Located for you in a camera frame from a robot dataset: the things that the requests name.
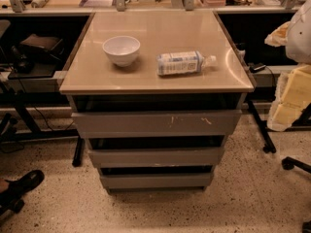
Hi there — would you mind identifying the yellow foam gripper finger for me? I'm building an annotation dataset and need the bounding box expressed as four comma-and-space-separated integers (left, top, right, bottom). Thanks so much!
267, 64, 311, 131
264, 21, 290, 47

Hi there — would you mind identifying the grey top drawer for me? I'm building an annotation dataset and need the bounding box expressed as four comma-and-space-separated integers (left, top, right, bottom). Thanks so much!
72, 110, 241, 138

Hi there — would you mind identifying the grey drawer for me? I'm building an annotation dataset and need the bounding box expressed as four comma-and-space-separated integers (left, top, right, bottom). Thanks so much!
100, 173, 214, 189
72, 110, 241, 138
88, 147, 225, 168

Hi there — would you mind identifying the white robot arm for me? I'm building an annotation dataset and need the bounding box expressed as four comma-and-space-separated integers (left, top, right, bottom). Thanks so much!
264, 0, 311, 131

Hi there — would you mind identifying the grey middle drawer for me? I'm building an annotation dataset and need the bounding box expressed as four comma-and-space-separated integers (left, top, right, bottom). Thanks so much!
88, 147, 225, 168

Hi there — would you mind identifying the grey drawer cabinet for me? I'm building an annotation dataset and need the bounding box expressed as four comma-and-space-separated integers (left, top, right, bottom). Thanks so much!
58, 9, 256, 193

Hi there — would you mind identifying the grey bottom drawer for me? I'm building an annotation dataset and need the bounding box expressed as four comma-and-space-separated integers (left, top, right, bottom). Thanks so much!
100, 173, 214, 189

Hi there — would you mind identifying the clear plastic water bottle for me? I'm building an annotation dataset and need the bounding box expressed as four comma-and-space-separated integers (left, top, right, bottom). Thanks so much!
156, 50, 217, 76

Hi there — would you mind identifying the white ceramic bowl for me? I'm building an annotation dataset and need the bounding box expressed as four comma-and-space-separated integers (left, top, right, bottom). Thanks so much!
102, 36, 141, 67

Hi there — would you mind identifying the black bag on shelf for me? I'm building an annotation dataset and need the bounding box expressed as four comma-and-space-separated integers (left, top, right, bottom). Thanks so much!
11, 34, 64, 74

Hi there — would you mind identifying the black shoe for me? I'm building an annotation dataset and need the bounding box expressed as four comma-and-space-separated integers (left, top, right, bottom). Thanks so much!
0, 170, 45, 207

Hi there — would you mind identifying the small black device with cable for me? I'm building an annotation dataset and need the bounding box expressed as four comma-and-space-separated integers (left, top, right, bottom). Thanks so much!
249, 63, 265, 73

